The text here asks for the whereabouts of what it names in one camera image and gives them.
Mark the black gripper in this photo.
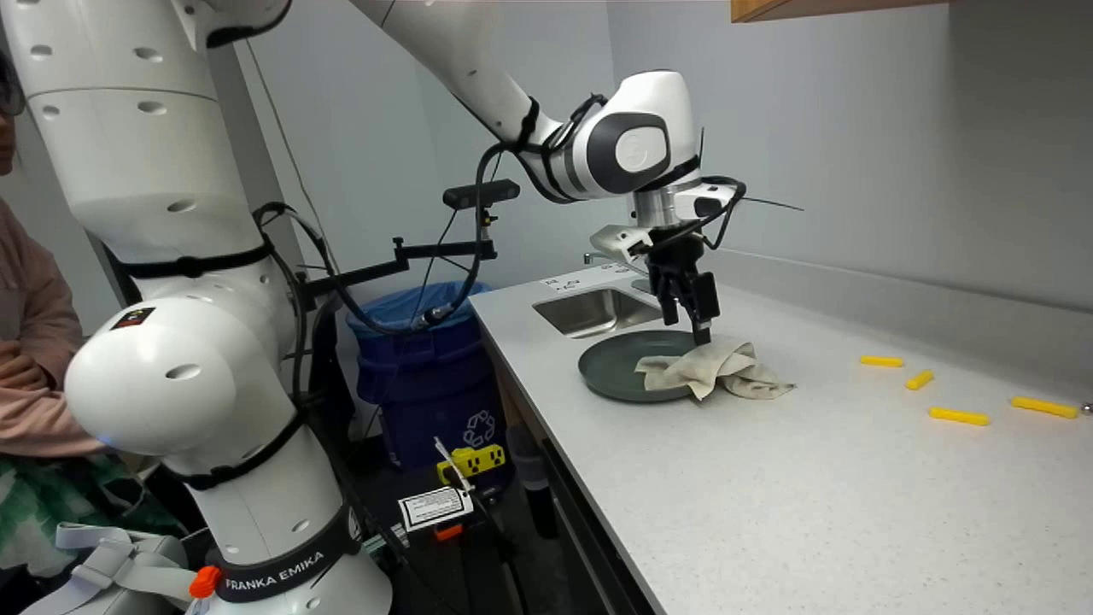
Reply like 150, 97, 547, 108
642, 228, 724, 345

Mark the cream cloth towel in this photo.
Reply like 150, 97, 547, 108
631, 332, 799, 403

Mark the dark green round plate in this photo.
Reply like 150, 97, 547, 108
578, 328, 709, 408

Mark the stainless steel sink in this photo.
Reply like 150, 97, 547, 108
529, 283, 672, 343

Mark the yellow and black label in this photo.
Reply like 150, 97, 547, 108
433, 441, 512, 497

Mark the blue recycling bin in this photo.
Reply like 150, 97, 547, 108
343, 281, 506, 470

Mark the white tag card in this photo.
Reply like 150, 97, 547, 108
391, 486, 479, 539

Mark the orange round knob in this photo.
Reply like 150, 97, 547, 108
185, 564, 226, 604

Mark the person in pink sweater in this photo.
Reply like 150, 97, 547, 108
0, 64, 191, 579

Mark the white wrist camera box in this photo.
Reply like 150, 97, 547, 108
584, 222, 658, 272

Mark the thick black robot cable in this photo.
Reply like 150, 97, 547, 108
414, 97, 611, 335

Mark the black camera on stand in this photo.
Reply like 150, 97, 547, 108
441, 177, 521, 211

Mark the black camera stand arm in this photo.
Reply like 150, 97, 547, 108
297, 204, 503, 312

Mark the grey fabric strap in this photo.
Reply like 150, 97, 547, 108
17, 518, 202, 615

